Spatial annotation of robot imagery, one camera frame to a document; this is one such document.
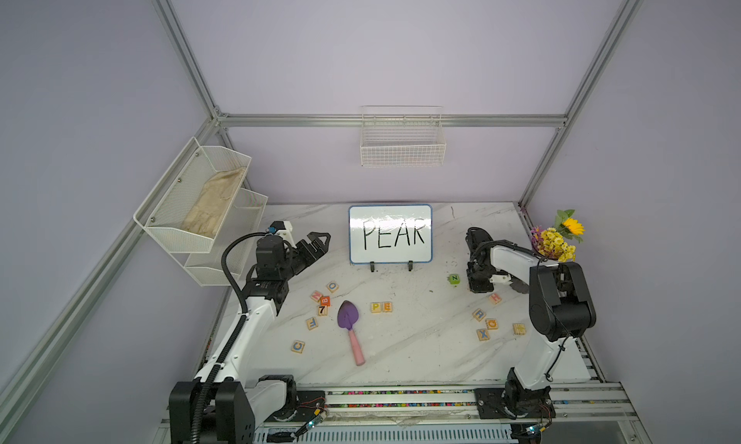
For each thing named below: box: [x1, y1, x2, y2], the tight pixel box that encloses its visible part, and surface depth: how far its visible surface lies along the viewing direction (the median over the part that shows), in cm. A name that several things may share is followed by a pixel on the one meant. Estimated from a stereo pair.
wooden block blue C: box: [290, 339, 306, 355], surface depth 85 cm
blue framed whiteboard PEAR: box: [349, 203, 434, 274], surface depth 101 cm
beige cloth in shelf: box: [181, 166, 247, 239], surface depth 81 cm
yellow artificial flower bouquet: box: [530, 209, 586, 263], surface depth 81 cm
